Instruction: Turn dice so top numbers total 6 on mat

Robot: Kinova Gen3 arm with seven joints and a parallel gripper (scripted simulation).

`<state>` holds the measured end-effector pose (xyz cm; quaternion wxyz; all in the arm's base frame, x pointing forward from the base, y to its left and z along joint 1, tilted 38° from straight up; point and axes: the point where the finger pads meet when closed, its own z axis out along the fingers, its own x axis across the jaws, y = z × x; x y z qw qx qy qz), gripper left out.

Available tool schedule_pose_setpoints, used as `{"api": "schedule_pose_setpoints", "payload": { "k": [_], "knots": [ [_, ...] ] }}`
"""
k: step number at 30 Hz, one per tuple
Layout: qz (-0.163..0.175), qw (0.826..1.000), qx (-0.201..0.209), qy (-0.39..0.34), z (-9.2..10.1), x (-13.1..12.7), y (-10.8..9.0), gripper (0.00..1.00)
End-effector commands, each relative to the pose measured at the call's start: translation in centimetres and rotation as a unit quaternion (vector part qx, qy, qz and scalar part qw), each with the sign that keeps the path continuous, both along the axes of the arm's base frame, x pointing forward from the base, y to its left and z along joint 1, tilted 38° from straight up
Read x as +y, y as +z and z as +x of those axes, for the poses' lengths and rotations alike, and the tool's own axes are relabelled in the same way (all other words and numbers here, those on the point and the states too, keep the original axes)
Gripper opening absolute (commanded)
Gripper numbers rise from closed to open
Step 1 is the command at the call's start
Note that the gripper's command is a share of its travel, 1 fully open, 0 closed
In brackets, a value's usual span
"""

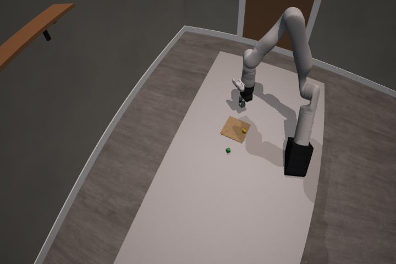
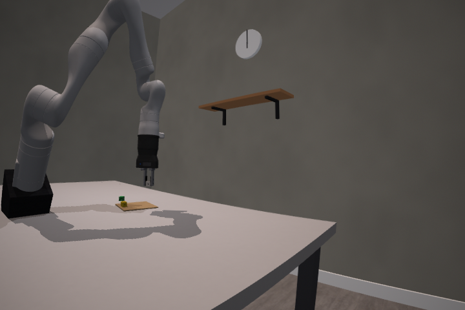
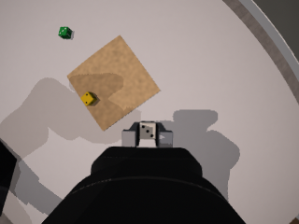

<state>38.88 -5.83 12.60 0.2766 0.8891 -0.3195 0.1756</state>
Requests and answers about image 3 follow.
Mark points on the white die with black pips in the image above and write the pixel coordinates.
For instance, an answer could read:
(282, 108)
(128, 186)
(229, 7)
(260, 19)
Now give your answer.
(147, 130)

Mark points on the yellow die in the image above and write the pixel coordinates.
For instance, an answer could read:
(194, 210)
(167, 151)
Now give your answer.
(88, 98)

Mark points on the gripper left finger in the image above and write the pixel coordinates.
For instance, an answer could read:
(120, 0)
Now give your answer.
(130, 138)

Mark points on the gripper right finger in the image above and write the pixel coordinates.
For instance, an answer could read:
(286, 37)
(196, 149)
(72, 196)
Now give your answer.
(165, 137)

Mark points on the green die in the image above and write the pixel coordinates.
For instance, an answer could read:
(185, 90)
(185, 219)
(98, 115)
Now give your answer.
(65, 32)

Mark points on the tan square mat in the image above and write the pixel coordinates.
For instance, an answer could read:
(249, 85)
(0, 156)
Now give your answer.
(116, 78)

